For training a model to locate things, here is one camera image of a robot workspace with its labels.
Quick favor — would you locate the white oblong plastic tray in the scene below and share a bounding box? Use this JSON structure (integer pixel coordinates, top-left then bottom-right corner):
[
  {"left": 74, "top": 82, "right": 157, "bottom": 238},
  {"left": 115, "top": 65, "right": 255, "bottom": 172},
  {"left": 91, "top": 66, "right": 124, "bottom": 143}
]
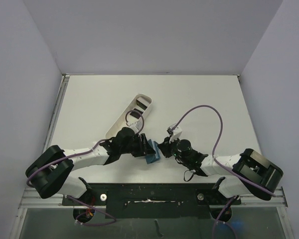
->
[{"left": 105, "top": 94, "right": 152, "bottom": 138}]

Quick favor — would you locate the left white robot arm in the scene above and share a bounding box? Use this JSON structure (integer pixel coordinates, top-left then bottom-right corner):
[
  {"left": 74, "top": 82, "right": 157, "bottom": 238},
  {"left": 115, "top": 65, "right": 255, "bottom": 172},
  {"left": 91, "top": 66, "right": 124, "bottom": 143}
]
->
[{"left": 25, "top": 127, "right": 155, "bottom": 205}]

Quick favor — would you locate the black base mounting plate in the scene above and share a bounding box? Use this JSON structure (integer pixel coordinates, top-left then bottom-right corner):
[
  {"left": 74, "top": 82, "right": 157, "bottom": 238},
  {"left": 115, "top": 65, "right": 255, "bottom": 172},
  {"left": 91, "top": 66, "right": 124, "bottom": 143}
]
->
[{"left": 61, "top": 183, "right": 242, "bottom": 220}]

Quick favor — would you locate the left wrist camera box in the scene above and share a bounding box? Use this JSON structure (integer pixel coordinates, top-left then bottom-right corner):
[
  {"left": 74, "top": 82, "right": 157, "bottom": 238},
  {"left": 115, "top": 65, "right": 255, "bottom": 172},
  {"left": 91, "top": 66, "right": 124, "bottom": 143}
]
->
[{"left": 129, "top": 121, "right": 143, "bottom": 132}]

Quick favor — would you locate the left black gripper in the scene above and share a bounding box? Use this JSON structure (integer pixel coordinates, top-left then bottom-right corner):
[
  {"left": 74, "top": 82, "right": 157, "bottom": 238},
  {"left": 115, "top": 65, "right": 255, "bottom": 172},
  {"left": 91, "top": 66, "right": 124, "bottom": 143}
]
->
[{"left": 120, "top": 133, "right": 155, "bottom": 157}]

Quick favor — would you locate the right black loop cable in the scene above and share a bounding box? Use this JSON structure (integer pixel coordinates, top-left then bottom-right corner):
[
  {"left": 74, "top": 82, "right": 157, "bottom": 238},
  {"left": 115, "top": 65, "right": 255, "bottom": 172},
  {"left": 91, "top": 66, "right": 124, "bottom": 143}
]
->
[{"left": 182, "top": 169, "right": 197, "bottom": 182}]

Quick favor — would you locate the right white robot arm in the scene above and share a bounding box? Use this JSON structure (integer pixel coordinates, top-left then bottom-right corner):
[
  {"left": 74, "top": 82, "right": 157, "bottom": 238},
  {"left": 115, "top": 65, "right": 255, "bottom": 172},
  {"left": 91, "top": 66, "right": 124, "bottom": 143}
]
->
[{"left": 158, "top": 137, "right": 284, "bottom": 204}]

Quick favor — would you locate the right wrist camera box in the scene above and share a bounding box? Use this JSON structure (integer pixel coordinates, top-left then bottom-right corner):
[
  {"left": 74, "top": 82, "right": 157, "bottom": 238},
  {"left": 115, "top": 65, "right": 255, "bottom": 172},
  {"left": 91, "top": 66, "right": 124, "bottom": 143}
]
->
[{"left": 167, "top": 125, "right": 182, "bottom": 143}]

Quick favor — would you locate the blue card holder wallet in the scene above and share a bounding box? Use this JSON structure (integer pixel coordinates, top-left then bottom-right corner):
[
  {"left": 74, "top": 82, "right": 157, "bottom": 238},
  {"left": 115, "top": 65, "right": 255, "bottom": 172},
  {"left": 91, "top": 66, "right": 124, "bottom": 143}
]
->
[{"left": 145, "top": 139, "right": 160, "bottom": 164}]

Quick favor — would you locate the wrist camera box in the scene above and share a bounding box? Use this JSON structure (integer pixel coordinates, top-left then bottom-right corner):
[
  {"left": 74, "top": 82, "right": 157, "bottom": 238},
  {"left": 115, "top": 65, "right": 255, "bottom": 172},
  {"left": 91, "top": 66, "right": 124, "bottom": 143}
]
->
[
  {"left": 167, "top": 125, "right": 182, "bottom": 143},
  {"left": 129, "top": 121, "right": 143, "bottom": 132}
]

